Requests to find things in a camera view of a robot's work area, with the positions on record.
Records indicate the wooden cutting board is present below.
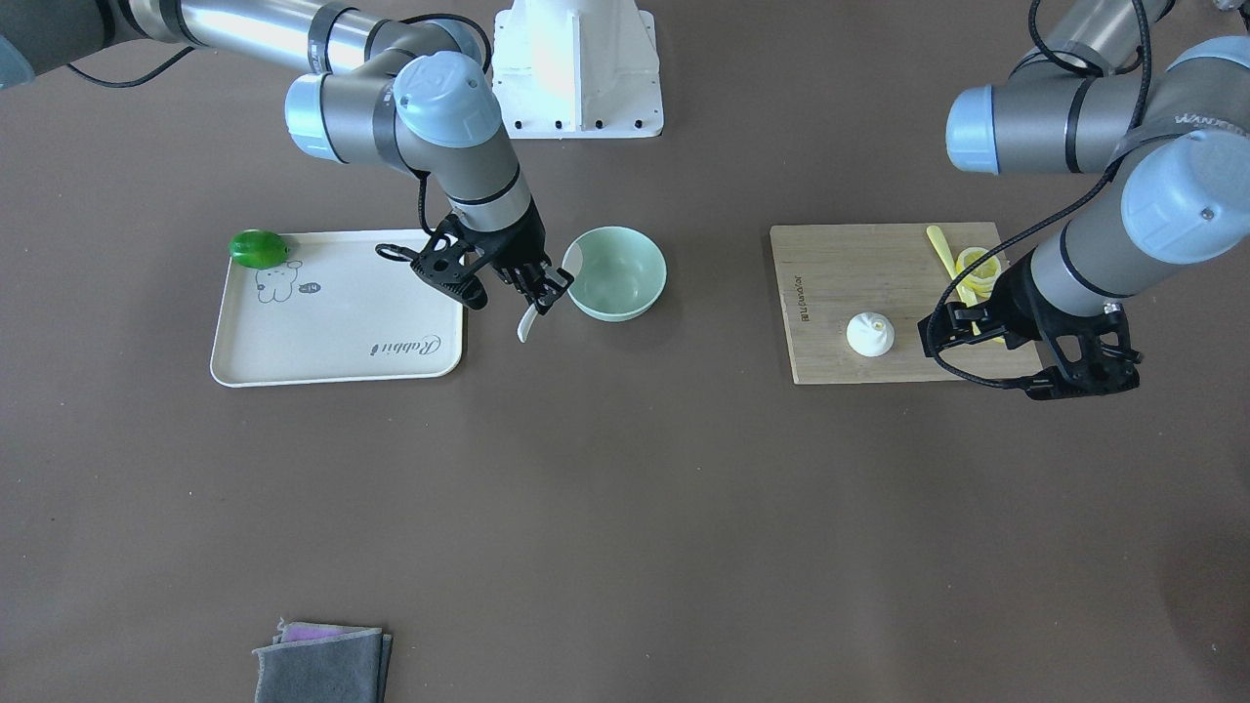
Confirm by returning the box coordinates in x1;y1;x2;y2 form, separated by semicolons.
770;221;1044;387

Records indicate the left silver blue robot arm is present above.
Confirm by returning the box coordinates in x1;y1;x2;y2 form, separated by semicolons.
918;1;1249;400

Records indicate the green lime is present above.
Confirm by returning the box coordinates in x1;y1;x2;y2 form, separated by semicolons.
228;228;289;269

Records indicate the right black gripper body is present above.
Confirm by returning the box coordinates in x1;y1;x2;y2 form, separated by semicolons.
376;203;550;310

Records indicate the cream rabbit tray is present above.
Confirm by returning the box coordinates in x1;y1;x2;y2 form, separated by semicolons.
210;228;465;387

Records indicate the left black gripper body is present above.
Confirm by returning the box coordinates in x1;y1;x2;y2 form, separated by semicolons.
918;255;1143;400

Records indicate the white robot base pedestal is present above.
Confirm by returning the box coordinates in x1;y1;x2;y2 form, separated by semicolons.
493;1;665;140

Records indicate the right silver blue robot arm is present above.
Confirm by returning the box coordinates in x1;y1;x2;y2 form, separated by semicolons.
1;1;574;314

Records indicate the lemon slice stack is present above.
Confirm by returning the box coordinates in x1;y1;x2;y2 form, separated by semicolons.
956;246;1003;300

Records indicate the yellow plastic knife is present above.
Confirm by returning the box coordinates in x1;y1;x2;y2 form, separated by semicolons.
926;226;978;308

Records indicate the white ceramic spoon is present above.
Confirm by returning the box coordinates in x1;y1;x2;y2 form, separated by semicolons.
518;243;584;343

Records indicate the grey folded cloth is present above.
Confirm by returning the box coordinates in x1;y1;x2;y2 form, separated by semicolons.
253;619;393;702

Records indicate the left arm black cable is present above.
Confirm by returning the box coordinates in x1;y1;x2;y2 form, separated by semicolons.
928;0;1155;390

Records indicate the mint green bowl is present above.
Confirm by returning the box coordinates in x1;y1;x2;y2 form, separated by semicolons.
563;226;668;323

